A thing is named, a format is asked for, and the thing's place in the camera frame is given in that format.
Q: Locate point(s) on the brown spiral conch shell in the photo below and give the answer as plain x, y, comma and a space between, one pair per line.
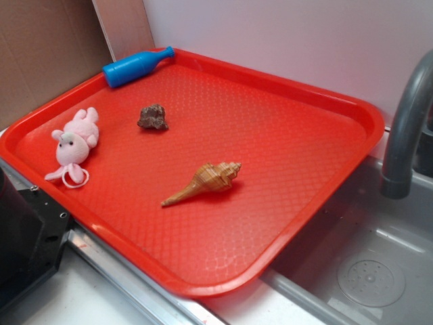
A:
208, 178

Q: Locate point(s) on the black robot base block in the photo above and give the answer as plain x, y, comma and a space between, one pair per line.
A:
34, 229

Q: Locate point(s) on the red plastic tray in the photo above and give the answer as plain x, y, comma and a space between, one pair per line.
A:
296, 143

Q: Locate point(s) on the brown rough rock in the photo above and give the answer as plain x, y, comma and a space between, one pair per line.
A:
153, 117

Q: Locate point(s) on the blue plastic toy bottle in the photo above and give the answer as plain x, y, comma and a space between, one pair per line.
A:
135, 66

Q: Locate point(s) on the pink plush bunny toy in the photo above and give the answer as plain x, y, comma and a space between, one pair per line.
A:
74, 143

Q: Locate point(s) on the grey toy sink basin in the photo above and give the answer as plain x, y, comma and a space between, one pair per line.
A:
362, 258

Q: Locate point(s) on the grey toy faucet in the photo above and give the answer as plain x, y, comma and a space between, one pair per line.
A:
409, 145

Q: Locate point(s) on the brown cardboard panel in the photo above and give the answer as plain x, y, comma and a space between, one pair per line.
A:
47, 48

